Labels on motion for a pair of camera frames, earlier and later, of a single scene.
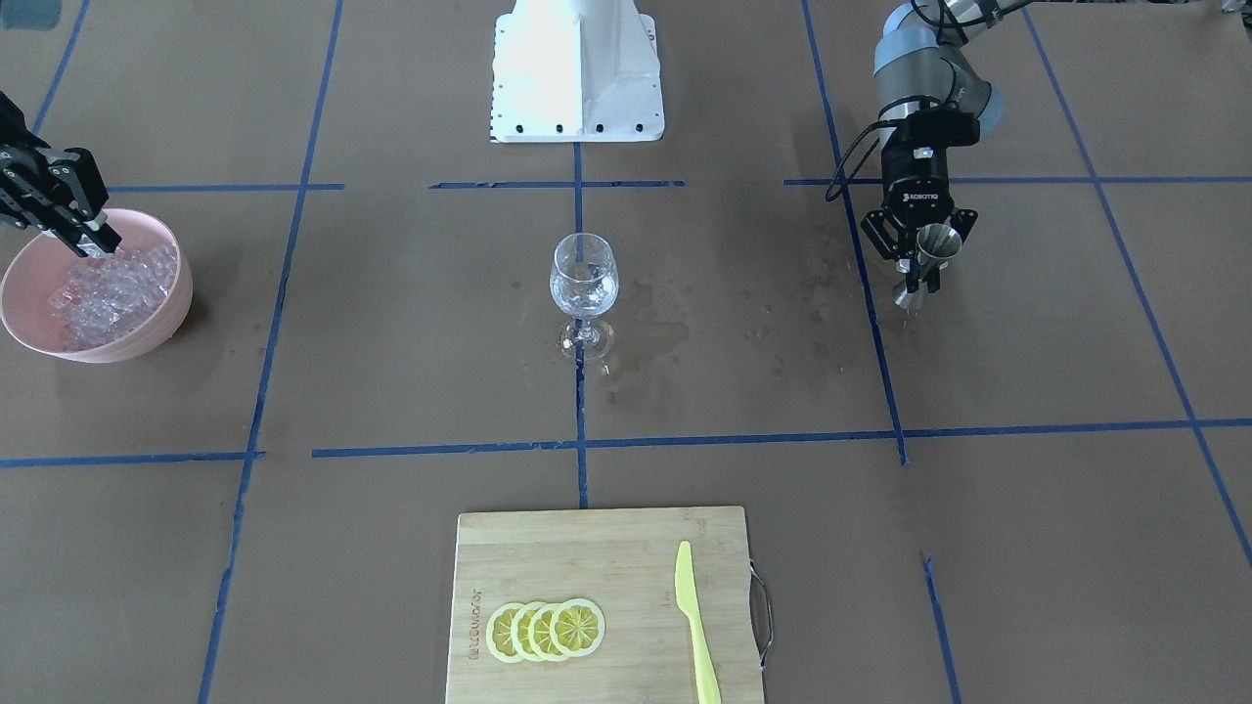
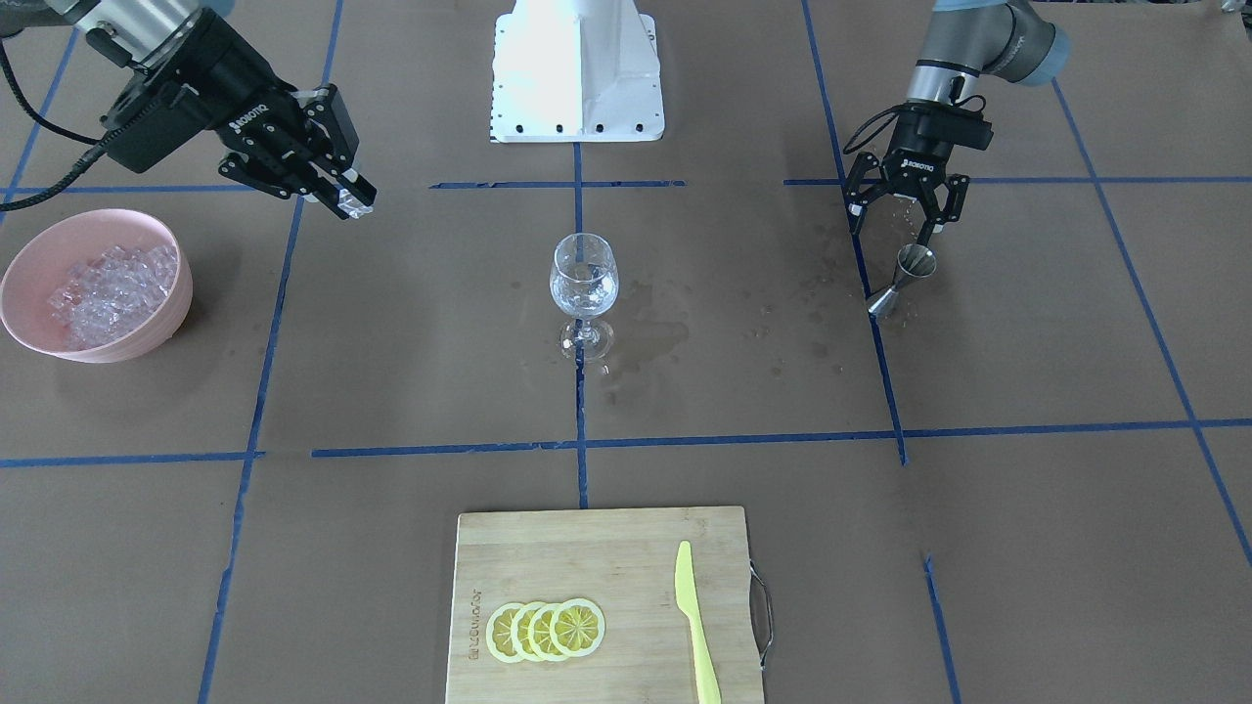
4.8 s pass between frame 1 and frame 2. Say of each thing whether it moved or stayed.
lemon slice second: stayed
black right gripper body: moved
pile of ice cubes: stayed
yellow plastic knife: stayed
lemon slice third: stayed
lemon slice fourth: stayed
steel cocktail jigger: moved
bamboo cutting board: stayed
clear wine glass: stayed
